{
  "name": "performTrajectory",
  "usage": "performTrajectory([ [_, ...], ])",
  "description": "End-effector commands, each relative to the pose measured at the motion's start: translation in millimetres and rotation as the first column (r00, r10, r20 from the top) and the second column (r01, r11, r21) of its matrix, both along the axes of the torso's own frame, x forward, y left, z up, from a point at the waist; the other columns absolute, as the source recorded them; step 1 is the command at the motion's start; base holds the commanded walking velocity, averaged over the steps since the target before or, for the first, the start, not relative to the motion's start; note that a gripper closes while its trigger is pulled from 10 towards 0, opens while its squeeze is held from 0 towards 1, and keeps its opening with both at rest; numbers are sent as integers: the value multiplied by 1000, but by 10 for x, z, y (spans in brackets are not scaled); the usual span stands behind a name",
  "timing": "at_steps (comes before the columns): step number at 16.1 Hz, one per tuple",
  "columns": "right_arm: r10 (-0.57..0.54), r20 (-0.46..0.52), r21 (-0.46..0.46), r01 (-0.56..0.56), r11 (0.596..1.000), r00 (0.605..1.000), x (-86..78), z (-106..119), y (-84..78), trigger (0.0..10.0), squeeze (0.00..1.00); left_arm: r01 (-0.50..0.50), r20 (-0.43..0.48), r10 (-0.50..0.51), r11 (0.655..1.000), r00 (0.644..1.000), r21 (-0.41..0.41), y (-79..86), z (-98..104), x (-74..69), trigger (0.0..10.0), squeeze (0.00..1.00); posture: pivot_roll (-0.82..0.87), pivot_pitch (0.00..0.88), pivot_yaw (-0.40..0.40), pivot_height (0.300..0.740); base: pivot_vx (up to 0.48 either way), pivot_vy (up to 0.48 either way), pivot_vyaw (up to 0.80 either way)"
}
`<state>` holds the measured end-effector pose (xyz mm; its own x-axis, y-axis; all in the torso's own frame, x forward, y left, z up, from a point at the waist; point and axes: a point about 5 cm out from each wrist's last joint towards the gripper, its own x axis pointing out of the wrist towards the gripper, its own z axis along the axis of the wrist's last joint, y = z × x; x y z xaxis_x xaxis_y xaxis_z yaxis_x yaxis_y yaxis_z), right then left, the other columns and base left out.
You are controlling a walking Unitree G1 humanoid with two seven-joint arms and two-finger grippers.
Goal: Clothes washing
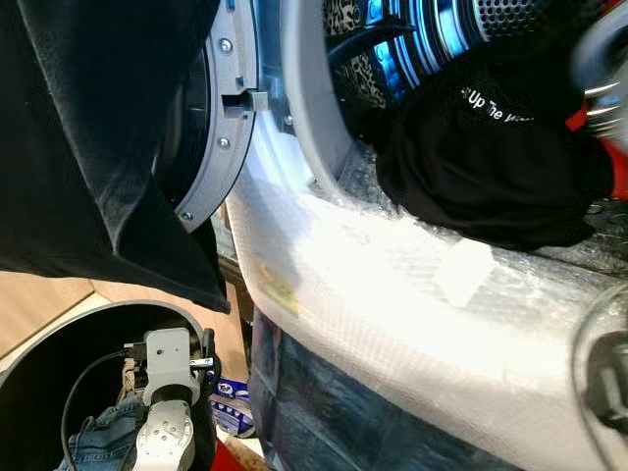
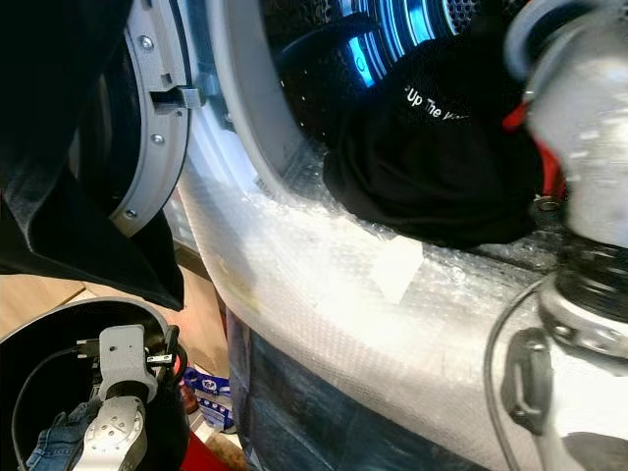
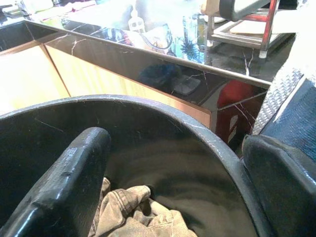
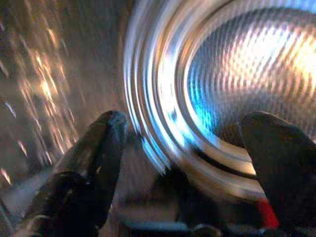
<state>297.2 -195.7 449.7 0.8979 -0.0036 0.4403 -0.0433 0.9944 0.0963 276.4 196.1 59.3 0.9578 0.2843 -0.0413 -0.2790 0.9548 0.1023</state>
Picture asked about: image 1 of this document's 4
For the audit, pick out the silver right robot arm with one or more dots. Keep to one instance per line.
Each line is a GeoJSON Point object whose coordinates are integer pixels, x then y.
{"type": "Point", "coordinates": [603, 59]}

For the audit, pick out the white washing machine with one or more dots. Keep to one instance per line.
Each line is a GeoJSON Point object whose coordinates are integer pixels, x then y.
{"type": "Point", "coordinates": [285, 186]}

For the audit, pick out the clear bubble wrap sheet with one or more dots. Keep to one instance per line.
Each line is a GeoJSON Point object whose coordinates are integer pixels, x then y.
{"type": "Point", "coordinates": [412, 314]}

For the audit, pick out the perforated steel washer drum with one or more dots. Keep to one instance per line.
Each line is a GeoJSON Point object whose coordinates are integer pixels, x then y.
{"type": "Point", "coordinates": [442, 29]}

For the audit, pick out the black drum paddle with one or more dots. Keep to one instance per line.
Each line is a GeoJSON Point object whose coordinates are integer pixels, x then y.
{"type": "Point", "coordinates": [373, 44]}

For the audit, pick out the dark blue washer panel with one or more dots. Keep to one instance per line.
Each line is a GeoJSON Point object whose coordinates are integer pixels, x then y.
{"type": "Point", "coordinates": [343, 412]}

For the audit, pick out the grey rubber door seal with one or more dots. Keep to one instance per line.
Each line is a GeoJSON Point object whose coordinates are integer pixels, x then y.
{"type": "Point", "coordinates": [304, 98]}

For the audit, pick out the grey washer door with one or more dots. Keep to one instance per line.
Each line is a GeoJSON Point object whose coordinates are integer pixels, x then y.
{"type": "Point", "coordinates": [231, 88]}

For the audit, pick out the blue printed package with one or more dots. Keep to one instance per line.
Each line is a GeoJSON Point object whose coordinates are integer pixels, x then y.
{"type": "Point", "coordinates": [234, 407]}

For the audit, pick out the red mat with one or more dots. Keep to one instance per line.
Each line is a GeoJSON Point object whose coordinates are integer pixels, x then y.
{"type": "Point", "coordinates": [224, 459]}

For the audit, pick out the black hanging cloth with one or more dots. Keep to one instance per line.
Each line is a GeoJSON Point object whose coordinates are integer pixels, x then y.
{"type": "Point", "coordinates": [88, 128]}

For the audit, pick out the blue denim jeans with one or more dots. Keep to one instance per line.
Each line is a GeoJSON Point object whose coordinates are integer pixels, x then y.
{"type": "Point", "coordinates": [98, 437]}

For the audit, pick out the light wooden cabinet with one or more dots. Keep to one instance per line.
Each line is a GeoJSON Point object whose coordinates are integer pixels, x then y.
{"type": "Point", "coordinates": [39, 304]}

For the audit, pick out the black round bucket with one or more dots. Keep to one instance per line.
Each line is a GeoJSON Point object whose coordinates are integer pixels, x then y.
{"type": "Point", "coordinates": [39, 373]}

